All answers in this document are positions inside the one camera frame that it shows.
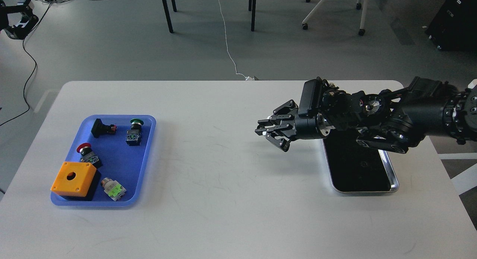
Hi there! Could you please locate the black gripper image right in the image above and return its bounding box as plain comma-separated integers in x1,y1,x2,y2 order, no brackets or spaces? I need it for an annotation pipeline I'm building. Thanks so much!
255,100,328,152

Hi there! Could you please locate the image-left gripper finger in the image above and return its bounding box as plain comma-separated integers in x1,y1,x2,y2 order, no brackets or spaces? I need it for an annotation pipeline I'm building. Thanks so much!
0,0,39,40

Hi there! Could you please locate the silver metal tray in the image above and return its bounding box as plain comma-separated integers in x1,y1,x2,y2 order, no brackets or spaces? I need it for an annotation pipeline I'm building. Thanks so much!
323,137,400,195

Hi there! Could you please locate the blue plastic tray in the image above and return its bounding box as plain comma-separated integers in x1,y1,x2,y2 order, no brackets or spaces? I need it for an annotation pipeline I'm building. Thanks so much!
50,114,156,208

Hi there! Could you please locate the white rolling chair base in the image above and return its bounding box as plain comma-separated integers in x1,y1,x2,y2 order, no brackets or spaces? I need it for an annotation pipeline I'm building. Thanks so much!
301,0,369,37

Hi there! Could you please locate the black table leg right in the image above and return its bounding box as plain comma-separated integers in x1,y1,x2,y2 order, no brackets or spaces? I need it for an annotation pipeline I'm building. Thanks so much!
248,0,257,32

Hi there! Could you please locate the black table leg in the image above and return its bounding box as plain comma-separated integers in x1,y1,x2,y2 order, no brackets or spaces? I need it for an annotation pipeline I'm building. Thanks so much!
161,0,177,34
248,0,257,32

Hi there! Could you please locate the black table leg left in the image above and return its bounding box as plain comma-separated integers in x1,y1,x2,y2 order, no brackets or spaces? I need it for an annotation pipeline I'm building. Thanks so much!
161,0,177,34

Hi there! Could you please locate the red emergency push button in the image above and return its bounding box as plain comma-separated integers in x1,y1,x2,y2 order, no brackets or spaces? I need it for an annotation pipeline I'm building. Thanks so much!
76,142,102,168

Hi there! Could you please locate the green illuminated push button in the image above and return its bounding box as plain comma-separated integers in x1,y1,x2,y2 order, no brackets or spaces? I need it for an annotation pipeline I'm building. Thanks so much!
101,177,127,201

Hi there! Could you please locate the black floor cable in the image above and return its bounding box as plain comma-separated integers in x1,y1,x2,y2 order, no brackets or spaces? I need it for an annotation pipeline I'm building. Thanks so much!
0,0,86,127

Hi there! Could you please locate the black selector switch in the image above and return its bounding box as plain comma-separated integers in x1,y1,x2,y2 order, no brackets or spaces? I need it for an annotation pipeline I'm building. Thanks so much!
91,118,117,138

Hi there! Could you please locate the white floor cable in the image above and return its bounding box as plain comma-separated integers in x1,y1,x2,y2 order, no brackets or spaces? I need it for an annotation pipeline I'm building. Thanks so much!
214,0,255,81

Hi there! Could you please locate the green push button switch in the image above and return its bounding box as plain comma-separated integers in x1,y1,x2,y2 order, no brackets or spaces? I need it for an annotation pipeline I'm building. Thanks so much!
126,118,144,146

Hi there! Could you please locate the orange button enclosure box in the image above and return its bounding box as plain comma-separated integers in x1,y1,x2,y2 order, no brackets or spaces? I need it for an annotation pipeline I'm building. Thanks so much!
51,161,101,201

